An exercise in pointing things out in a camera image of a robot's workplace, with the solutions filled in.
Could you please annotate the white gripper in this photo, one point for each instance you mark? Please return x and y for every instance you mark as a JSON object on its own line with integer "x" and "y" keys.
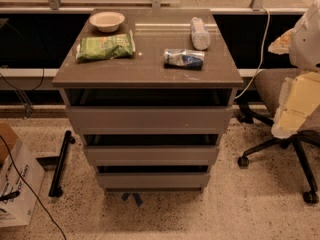
{"x": 306, "y": 42}

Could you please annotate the grey bottom drawer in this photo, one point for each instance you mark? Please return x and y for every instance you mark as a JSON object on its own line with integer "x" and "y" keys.
{"x": 153, "y": 181}

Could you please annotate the grey drawer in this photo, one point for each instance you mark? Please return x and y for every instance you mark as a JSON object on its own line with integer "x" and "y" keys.
{"x": 148, "y": 120}
{"x": 153, "y": 181}
{"x": 151, "y": 155}

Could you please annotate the grey drawer cabinet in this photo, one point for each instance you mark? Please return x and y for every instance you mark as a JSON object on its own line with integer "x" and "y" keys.
{"x": 143, "y": 80}

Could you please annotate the grey middle drawer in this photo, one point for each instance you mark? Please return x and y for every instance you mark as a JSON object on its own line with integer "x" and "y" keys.
{"x": 151, "y": 155}

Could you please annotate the grey top drawer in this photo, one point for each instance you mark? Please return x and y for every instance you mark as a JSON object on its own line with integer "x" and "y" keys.
{"x": 148, "y": 120}

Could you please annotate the brown office chair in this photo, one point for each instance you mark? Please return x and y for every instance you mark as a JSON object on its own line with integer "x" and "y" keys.
{"x": 268, "y": 84}

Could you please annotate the blue white snack bag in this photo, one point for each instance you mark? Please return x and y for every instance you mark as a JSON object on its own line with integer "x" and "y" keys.
{"x": 184, "y": 58}

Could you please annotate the green chip bag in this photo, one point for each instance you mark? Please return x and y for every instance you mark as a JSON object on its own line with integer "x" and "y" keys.
{"x": 105, "y": 47}

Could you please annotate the white bowl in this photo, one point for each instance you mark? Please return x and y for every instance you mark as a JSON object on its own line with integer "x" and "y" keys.
{"x": 107, "y": 22}

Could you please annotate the blue tape cross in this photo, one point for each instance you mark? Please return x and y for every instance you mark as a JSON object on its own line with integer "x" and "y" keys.
{"x": 136, "y": 197}

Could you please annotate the black metal bar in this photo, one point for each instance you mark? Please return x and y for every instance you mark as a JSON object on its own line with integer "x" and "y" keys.
{"x": 55, "y": 189}

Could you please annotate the white cardboard box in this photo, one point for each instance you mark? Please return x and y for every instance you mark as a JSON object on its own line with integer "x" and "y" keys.
{"x": 20, "y": 172}

